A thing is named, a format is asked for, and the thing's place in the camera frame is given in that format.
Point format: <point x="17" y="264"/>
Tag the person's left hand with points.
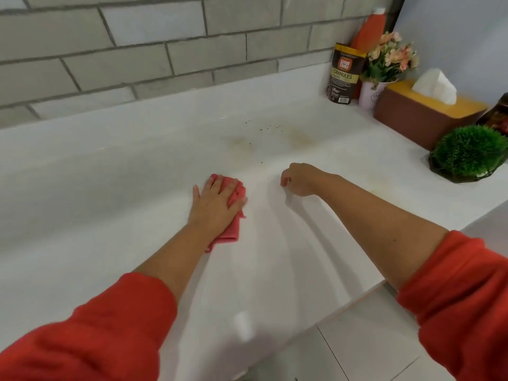
<point x="212" y="212"/>

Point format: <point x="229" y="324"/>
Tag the person's right hand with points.
<point x="303" y="178"/>

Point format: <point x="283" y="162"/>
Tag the person's left little finger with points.
<point x="195" y="193"/>

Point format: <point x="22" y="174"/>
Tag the person's right fingers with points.
<point x="286" y="181"/>

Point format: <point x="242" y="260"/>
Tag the person's left thumb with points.
<point x="241" y="206"/>

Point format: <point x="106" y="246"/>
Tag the person's left middle finger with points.
<point x="218" y="184"/>

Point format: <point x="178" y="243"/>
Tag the pink cleaning cloth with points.
<point x="235" y="230"/>

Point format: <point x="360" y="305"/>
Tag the person's right forearm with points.
<point x="381" y="226"/>

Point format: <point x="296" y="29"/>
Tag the person's left forearm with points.
<point x="180" y="257"/>

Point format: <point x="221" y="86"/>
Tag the scattered dark granules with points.
<point x="266" y="128"/>

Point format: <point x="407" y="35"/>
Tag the black and yellow pouch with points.
<point x="344" y="75"/>

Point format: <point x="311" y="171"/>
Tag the brown tissue box yellow lid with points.
<point x="412" y="115"/>

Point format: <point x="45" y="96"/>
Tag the pink flowers in white pot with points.
<point x="387" y="59"/>

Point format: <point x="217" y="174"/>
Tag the orange bottle with white cap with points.
<point x="370" y="31"/>

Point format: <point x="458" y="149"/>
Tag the red left sleeve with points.
<point x="91" y="333"/>

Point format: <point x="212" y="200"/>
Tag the red sleeve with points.
<point x="91" y="333"/>
<point x="464" y="297"/>

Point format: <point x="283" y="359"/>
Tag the white tissue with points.
<point x="435" y="86"/>

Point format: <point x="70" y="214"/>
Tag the round green plant dark pot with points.
<point x="468" y="152"/>

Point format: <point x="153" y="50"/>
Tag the red right sleeve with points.
<point x="464" y="297"/>

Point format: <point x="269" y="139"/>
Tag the dark brown bottle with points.
<point x="498" y="115"/>

